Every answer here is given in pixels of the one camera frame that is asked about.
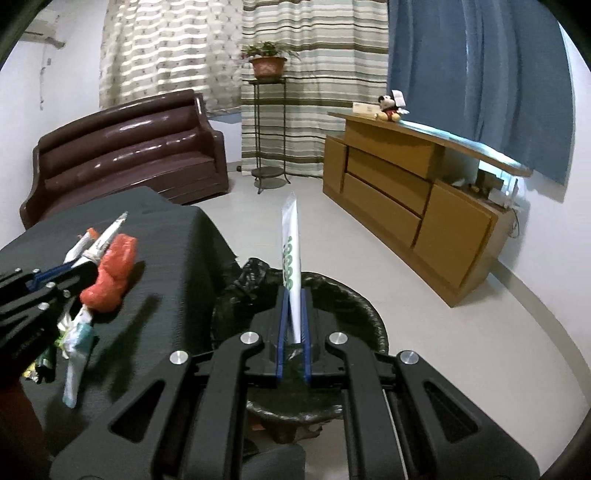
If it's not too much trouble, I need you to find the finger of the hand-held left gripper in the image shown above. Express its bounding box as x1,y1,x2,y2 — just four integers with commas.
0,265,100,339
0,261,89,290

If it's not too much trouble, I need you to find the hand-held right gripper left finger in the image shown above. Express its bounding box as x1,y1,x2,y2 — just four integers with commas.
50,285,291,480

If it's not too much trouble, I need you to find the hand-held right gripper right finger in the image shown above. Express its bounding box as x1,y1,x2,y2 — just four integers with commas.
299,287,542,480

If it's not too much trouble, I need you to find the black gold-print packet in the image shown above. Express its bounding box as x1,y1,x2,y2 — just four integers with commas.
22,342,61,385

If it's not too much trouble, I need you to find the red plastic bag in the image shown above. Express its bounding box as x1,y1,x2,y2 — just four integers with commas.
80,233,139,315

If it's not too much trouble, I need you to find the black bag-lined trash bin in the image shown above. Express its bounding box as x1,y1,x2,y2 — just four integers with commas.
210,256,392,446

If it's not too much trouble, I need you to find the long white tube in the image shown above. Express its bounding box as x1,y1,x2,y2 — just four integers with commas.
69,211,129,266

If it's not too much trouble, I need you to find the white green-print wrapper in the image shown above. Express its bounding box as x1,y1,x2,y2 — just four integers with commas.
279,191,304,344

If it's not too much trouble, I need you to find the white orange-tipped wrapper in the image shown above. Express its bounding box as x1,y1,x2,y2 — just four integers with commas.
65,227,100,264

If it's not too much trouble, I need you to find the white and blue wrapper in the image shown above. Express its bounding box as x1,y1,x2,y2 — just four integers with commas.
61,307,99,409

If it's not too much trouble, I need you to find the dark table cloth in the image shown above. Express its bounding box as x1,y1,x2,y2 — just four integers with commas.
0,186,241,467

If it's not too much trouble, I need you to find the brown leather sofa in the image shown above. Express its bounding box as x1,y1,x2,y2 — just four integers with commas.
19,89,230,230

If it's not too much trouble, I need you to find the metal plant stand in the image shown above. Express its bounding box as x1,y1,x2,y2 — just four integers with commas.
247,78,295,195

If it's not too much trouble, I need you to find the wooden cabinet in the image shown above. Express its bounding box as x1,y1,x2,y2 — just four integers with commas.
322,111,534,308

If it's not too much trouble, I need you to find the small cardboard box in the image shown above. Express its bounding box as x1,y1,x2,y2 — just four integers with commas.
480,171,506,195

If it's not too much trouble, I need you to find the mouse plush toy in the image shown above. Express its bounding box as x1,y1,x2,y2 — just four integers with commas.
376,95,411,123

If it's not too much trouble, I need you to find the beige patterned curtain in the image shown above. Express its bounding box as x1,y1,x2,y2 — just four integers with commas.
99,0,245,116

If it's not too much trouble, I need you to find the potted plant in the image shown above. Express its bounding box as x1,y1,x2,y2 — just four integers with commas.
240,41,301,80

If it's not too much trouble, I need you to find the striped curtain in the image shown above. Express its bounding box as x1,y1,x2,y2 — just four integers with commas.
240,0,391,178

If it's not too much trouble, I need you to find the blue curtain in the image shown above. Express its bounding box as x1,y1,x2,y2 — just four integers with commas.
387,0,579,188

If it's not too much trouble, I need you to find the wall air conditioner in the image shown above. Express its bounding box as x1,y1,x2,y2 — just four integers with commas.
18,18,66,49

